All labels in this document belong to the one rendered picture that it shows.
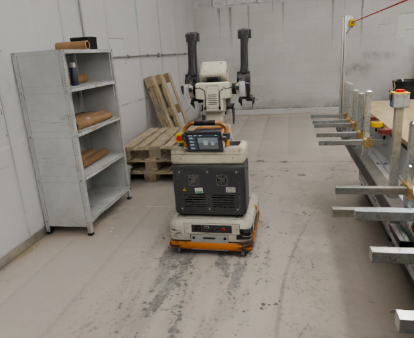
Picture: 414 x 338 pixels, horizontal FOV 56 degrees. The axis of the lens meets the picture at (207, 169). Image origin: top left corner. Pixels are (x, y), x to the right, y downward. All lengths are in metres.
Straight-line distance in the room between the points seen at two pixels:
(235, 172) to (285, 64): 6.58
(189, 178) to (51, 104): 1.26
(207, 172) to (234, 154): 0.24
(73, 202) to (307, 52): 6.82
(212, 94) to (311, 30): 6.33
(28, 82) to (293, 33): 6.72
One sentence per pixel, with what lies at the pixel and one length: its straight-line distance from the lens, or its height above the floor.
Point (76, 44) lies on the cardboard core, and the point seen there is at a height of 1.60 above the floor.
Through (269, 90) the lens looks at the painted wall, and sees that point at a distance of 9.19.
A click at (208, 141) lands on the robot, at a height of 0.87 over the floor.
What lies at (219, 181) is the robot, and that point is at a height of 0.57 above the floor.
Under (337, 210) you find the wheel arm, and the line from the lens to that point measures 1.53.
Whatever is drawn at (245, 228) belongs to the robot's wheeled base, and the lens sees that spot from 2.80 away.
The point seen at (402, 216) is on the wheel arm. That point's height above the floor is 0.95.
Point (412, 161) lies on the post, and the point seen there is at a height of 0.96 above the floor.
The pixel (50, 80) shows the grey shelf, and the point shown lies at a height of 1.33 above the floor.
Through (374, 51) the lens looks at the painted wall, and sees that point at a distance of 9.31.
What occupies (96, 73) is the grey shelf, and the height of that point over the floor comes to 1.33.
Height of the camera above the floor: 1.45
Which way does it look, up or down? 17 degrees down
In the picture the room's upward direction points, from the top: 4 degrees counter-clockwise
